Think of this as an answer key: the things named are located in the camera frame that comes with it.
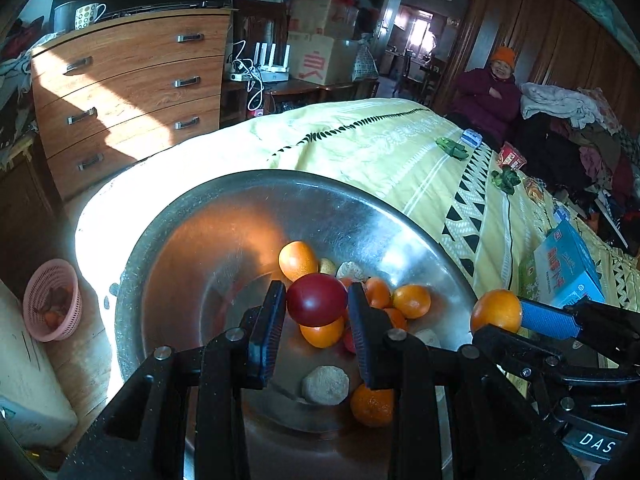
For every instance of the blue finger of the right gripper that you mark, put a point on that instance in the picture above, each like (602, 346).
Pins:
(549, 321)

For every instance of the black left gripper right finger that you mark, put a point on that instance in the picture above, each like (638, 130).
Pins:
(493, 432)

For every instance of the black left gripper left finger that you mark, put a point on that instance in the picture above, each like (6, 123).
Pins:
(141, 434)

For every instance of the orange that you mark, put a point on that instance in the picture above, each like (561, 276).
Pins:
(499, 307)

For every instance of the cherry tomato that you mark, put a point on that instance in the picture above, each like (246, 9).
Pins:
(316, 300)

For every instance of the blue green food box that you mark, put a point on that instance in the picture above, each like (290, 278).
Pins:
(564, 270)

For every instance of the yellow patterned blanket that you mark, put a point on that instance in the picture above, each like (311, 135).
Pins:
(386, 147)

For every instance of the orange snack packet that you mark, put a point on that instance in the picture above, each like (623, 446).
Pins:
(534, 190)

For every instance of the green leafy vegetable left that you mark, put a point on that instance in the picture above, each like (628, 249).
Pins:
(506, 179)

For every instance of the pink plastic basket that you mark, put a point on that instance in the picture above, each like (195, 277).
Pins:
(52, 303)

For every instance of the red instant noodle cup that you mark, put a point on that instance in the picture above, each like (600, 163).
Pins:
(509, 156)

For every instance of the pile of clothes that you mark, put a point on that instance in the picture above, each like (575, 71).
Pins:
(586, 159)

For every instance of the seated person in purple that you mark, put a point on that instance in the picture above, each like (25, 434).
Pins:
(488, 99)

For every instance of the wooden chest of drawers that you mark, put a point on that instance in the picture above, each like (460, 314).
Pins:
(112, 94)

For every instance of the cardboard boxes stack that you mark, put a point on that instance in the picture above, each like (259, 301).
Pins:
(321, 39)

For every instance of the white wifi router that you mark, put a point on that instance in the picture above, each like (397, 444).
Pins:
(262, 67)

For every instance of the patterned mug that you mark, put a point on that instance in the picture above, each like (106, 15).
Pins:
(88, 14)

